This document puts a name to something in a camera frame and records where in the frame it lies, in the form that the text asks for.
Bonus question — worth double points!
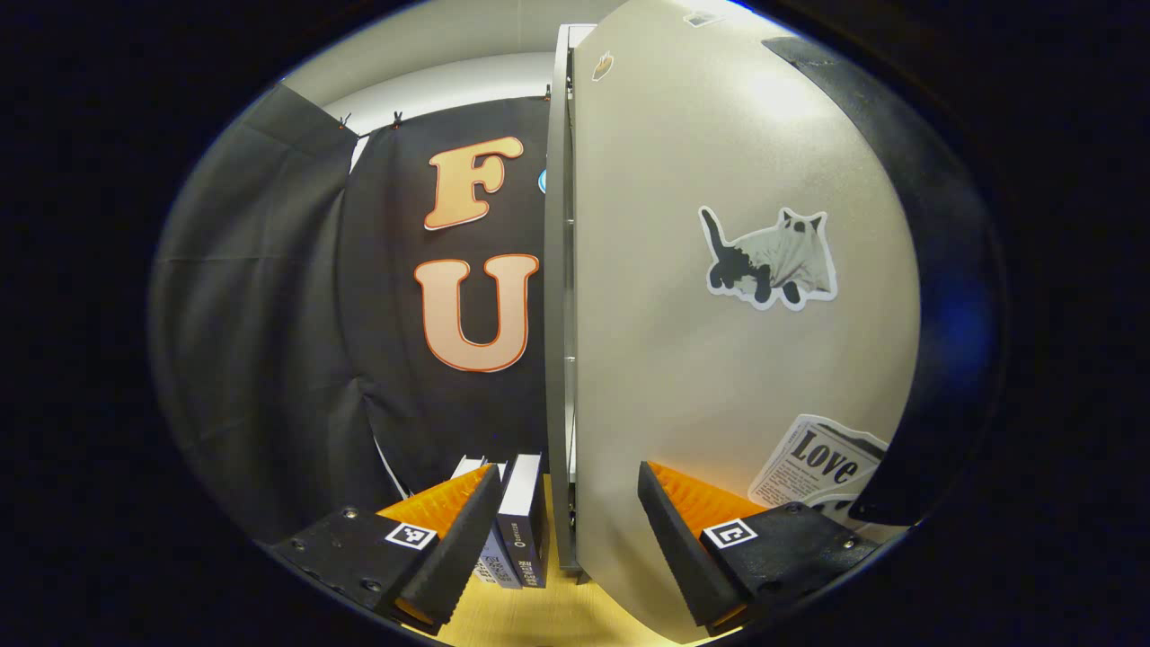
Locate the grey blue book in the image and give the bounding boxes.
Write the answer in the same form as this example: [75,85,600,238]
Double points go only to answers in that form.
[473,460,524,590]

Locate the black hardcover book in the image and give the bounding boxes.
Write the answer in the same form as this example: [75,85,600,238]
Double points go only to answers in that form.
[496,454,549,589]

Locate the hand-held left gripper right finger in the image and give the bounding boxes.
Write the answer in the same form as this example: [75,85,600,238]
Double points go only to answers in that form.
[638,460,881,637]

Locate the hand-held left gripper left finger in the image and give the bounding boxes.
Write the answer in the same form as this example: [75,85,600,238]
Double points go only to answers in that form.
[256,463,504,637]

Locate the black backdrop cloth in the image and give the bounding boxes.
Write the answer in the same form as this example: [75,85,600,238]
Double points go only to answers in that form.
[148,83,551,545]

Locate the white cabinet door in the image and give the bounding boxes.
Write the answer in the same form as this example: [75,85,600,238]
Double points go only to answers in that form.
[571,0,1003,646]

